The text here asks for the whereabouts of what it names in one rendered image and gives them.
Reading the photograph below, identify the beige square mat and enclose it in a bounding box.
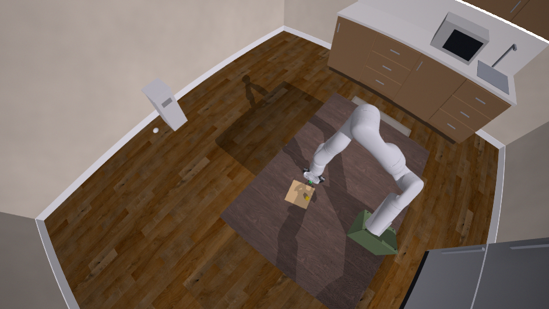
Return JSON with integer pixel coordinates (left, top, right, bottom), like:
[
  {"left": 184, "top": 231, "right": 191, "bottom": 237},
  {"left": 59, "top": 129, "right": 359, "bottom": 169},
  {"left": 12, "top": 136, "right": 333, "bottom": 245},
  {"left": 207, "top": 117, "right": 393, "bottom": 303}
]
[{"left": 284, "top": 180, "right": 315, "bottom": 209}]

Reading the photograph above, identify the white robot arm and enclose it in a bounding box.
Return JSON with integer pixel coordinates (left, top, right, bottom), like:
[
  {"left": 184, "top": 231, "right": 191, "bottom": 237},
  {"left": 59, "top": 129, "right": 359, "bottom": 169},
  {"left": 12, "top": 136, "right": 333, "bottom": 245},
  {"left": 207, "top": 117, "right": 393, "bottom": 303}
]
[{"left": 303, "top": 104, "right": 424, "bottom": 237}]

